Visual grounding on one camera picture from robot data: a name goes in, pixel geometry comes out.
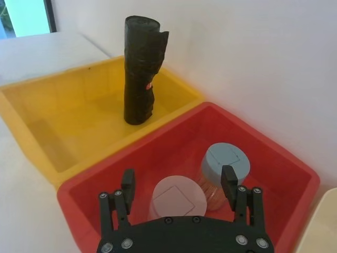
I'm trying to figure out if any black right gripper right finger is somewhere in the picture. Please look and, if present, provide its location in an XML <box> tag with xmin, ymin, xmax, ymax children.
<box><xmin>220</xmin><ymin>165</ymin><xmax>264</xmax><ymax>230</ymax></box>

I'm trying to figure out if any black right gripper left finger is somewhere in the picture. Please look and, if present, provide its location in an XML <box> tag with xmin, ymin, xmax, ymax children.
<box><xmin>98</xmin><ymin>169</ymin><xmax>137</xmax><ymax>236</ymax></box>

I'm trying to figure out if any clear jar with blue-grey lid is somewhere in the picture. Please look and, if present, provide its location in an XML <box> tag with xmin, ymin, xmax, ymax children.
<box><xmin>197</xmin><ymin>142</ymin><xmax>251</xmax><ymax>211</ymax></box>

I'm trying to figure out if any clear jar with pale pink lid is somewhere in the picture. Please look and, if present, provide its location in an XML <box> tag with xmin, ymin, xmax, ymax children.
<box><xmin>149</xmin><ymin>176</ymin><xmax>209</xmax><ymax>220</ymax></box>

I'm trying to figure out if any red plastic bin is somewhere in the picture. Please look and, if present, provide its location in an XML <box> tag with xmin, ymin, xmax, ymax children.
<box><xmin>56</xmin><ymin>102</ymin><xmax>321</xmax><ymax>253</ymax></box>

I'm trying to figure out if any yellow plastic bin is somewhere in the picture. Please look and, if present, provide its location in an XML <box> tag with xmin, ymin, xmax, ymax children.
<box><xmin>0</xmin><ymin>55</ymin><xmax>206</xmax><ymax>191</ymax></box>

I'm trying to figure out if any cream plastic bin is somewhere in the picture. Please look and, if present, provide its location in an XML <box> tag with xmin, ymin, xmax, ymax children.
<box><xmin>295</xmin><ymin>187</ymin><xmax>337</xmax><ymax>253</ymax></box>

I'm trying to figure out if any black garbage bag roll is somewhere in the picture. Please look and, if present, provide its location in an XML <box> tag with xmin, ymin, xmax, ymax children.
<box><xmin>123</xmin><ymin>15</ymin><xmax>170</xmax><ymax>126</ymax></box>

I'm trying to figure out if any window with dark frame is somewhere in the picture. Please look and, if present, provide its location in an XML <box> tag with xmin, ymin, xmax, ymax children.
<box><xmin>0</xmin><ymin>0</ymin><xmax>57</xmax><ymax>40</ymax></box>

